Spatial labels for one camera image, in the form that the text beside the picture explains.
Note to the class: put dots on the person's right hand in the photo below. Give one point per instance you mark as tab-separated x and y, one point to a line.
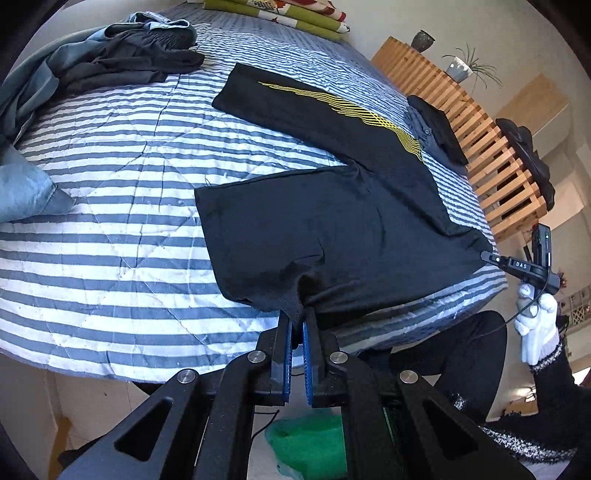
540	332

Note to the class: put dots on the green patterned folded blanket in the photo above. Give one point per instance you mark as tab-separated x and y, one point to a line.
300	22

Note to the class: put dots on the red floral folded blanket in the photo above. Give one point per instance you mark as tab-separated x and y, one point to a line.
318	7

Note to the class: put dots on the person's right forearm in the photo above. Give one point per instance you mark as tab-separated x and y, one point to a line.
554	406

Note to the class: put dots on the black jacket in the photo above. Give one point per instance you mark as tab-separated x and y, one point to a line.
526	152

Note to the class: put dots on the wooden door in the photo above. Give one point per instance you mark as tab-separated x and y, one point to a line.
531	101

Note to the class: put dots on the blue-grey garment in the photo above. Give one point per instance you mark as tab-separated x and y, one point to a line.
27	92

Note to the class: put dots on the black yellow print t-shirt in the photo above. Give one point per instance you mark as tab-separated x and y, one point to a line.
346	217

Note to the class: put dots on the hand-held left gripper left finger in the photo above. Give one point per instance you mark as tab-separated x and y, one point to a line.
277	369

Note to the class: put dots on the potted plant white pot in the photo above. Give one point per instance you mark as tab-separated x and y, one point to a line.
459	68

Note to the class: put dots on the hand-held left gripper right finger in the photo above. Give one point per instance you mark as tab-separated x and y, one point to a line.
318	369

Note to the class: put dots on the green bag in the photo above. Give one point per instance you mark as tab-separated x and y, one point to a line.
309	443

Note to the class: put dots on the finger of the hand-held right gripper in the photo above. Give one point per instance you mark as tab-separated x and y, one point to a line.
496	258

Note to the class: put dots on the folded black garment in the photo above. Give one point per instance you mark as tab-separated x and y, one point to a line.
438	129

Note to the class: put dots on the blue white striped bed quilt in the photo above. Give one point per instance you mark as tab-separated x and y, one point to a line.
115	258

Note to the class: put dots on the wooden slatted headboard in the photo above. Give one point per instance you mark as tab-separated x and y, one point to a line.
485	138

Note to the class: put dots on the dark ceramic vase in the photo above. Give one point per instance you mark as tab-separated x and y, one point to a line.
422	41

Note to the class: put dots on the folded dark blue garment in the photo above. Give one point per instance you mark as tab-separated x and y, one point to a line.
415	122

